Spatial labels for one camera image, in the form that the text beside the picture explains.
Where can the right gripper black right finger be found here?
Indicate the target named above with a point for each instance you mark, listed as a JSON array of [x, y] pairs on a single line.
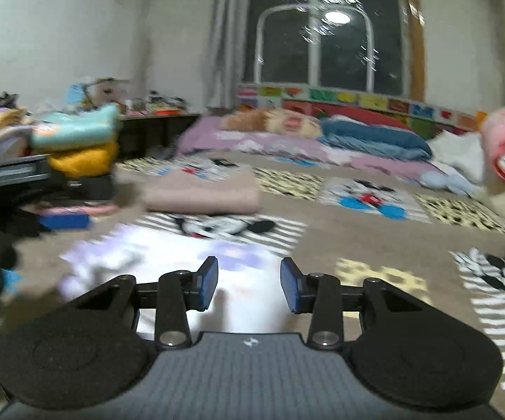
[[319, 295]]

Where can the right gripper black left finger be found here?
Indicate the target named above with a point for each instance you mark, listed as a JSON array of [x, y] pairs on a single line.
[[177, 293]]

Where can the white floral purple-trim garment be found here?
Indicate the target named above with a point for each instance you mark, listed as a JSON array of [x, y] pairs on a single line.
[[248, 296]]

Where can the folded beige garment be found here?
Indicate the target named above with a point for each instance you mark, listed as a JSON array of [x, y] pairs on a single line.
[[182, 193]]

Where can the dark striped folded garment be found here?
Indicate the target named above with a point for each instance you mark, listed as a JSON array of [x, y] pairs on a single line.
[[91, 188]]

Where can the Mickey Mouse patterned bed blanket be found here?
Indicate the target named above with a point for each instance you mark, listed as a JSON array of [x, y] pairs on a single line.
[[416, 255]]

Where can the dark wooden desk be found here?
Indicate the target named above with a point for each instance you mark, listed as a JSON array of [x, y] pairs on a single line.
[[143, 134]]

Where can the pink purple floral sheet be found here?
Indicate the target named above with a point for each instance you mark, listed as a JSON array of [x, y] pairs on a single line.
[[205, 135]]

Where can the yellow folded garment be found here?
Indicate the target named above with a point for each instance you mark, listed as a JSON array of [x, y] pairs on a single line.
[[89, 162]]

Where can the blue folded blanket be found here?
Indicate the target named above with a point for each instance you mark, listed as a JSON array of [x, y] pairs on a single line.
[[380, 140]]

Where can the orange cartoon pillow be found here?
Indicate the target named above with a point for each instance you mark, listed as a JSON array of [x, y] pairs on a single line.
[[277, 121]]

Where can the teal folded garment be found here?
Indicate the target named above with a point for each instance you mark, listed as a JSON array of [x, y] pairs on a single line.
[[58, 131]]

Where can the colourful alphabet headboard panel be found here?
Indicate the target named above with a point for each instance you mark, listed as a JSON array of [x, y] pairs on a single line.
[[425, 119]]

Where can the white fluffy blanket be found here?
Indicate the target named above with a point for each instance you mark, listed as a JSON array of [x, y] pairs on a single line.
[[464, 153]]

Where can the desk clutter boxes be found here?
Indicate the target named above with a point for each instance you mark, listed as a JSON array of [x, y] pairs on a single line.
[[92, 94]]

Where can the grey curtain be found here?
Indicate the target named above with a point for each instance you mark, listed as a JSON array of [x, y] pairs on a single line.
[[225, 56]]

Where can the window with white frame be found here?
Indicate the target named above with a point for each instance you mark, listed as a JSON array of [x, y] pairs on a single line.
[[365, 45]]

